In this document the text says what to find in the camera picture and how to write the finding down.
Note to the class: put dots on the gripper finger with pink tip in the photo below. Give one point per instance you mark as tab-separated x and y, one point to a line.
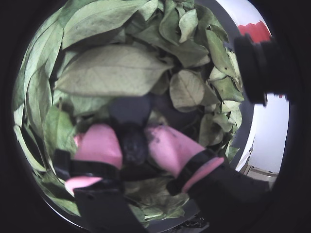
170	148
99	145

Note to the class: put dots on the dark blueberry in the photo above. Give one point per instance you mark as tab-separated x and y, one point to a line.
133	146

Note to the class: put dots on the pile of green leaves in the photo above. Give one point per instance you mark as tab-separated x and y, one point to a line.
109	70

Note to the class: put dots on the grey round bowl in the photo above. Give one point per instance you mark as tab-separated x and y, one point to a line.
246	121

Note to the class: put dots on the beige cardboard box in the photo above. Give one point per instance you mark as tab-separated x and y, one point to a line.
260	171

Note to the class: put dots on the red collapsible silicone cup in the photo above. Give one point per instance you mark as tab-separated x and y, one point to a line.
255	30

